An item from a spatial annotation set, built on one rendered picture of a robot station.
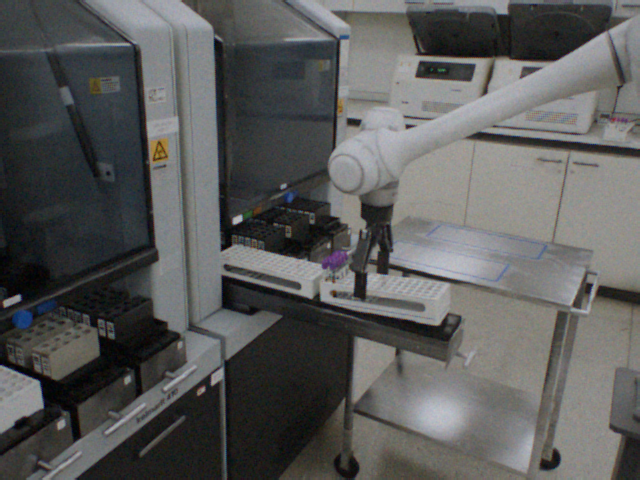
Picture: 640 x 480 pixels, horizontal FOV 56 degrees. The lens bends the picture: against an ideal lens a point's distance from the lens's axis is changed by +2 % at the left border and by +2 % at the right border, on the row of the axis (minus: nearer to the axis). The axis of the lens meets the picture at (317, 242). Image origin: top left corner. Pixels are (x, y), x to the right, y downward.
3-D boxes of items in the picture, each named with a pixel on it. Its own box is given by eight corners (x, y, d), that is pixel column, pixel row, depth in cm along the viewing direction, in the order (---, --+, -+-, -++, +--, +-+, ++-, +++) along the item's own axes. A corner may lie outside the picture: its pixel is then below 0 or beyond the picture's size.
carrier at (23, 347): (69, 343, 123) (66, 317, 121) (76, 346, 122) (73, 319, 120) (17, 371, 113) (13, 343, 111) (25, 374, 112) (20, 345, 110)
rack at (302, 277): (214, 277, 160) (213, 256, 157) (235, 265, 168) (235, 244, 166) (311, 303, 147) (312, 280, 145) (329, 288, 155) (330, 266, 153)
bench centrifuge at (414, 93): (385, 116, 371) (393, 3, 348) (420, 105, 422) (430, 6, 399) (474, 126, 346) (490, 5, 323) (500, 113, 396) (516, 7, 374)
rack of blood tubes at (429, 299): (319, 305, 146) (318, 282, 144) (337, 290, 154) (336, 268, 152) (438, 325, 132) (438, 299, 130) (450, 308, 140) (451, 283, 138)
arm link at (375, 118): (363, 169, 140) (344, 182, 128) (368, 102, 134) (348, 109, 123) (408, 175, 136) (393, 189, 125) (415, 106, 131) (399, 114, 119)
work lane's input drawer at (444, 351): (199, 299, 162) (198, 269, 159) (229, 281, 173) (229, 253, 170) (465, 377, 131) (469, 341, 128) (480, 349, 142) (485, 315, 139)
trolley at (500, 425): (331, 474, 205) (342, 251, 176) (386, 405, 242) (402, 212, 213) (535, 565, 174) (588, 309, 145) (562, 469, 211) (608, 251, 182)
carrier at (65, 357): (93, 352, 120) (90, 325, 118) (101, 354, 119) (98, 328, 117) (43, 381, 110) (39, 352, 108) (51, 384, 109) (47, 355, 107)
